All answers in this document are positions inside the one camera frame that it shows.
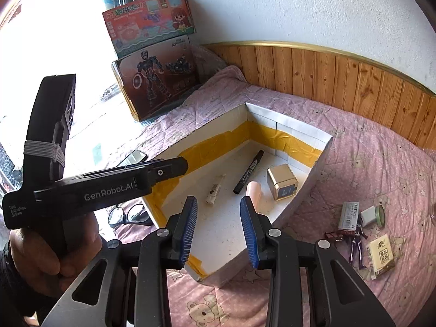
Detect small white tube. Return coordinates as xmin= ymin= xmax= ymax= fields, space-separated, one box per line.
xmin=205 ymin=174 xmax=226 ymax=205

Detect gold tissue pack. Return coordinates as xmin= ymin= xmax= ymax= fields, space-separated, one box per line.
xmin=367 ymin=234 xmax=395 ymax=280

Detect white staples box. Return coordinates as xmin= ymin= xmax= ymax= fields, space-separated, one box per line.
xmin=338 ymin=202 xmax=359 ymax=232

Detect black marker pen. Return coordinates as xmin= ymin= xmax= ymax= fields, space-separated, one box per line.
xmin=233 ymin=150 xmax=265 ymax=194

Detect gold metal tin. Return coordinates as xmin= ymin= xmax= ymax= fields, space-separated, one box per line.
xmin=267 ymin=163 xmax=299 ymax=201

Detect pink stapler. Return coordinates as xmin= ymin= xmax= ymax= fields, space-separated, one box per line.
xmin=245 ymin=181 xmax=262 ymax=211

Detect person left hand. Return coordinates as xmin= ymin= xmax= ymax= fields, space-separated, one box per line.
xmin=10 ymin=213 xmax=102 ymax=298

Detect black smartphone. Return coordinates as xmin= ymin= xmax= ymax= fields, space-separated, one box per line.
xmin=117 ymin=149 xmax=148 ymax=167

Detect black eyeglasses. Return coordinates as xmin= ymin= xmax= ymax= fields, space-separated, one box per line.
xmin=107 ymin=203 xmax=153 ymax=228

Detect pink binder clip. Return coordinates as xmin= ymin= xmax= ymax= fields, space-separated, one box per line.
xmin=324 ymin=231 xmax=351 ymax=245

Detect robot toy box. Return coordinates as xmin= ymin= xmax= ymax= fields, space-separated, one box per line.
xmin=112 ymin=35 xmax=199 ymax=121

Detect white cardboard box yellow tape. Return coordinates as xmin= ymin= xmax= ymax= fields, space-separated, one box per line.
xmin=144 ymin=103 xmax=332 ymax=287

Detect small white box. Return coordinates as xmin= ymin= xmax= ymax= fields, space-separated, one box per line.
xmin=360 ymin=205 xmax=377 ymax=227

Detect green tape roll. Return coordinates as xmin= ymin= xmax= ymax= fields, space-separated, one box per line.
xmin=375 ymin=204 xmax=386 ymax=229

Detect pink bear quilt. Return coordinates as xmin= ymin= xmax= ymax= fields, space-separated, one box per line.
xmin=119 ymin=66 xmax=435 ymax=326

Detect colourful toy box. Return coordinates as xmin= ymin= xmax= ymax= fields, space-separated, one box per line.
xmin=103 ymin=0 xmax=196 ymax=58

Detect glass tea bottle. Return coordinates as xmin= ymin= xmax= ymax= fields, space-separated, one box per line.
xmin=429 ymin=204 xmax=436 ymax=227

